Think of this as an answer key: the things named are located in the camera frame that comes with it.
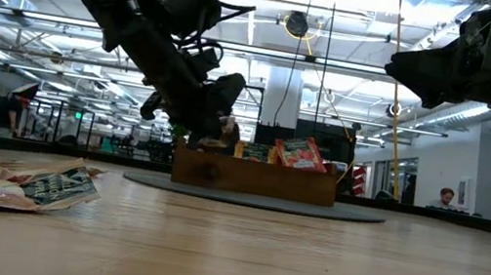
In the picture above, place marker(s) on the black monitor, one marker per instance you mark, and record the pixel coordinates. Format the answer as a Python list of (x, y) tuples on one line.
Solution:
[(340, 145)]

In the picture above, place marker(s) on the orange tea packet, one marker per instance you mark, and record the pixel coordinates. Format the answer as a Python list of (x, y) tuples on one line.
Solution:
[(255, 153)]

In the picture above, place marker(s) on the red white striped post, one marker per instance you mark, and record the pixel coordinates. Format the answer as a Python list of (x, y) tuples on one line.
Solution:
[(358, 181)]

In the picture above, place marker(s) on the silver air duct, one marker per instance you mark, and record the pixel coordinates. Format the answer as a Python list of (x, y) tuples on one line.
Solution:
[(467, 113)]

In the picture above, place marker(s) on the red tea packet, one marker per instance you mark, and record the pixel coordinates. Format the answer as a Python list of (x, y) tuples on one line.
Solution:
[(302, 156)]

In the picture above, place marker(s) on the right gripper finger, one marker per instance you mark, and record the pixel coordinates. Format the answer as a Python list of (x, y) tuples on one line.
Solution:
[(437, 99), (434, 71)]

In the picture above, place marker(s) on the wooden three-compartment box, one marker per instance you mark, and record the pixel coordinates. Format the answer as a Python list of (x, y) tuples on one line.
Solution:
[(254, 178)]

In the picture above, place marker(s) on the round grey woven placemat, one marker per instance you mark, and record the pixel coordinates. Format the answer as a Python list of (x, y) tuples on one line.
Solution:
[(265, 203)]

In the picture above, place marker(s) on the person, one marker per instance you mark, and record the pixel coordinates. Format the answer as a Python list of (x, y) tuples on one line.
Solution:
[(446, 196)]

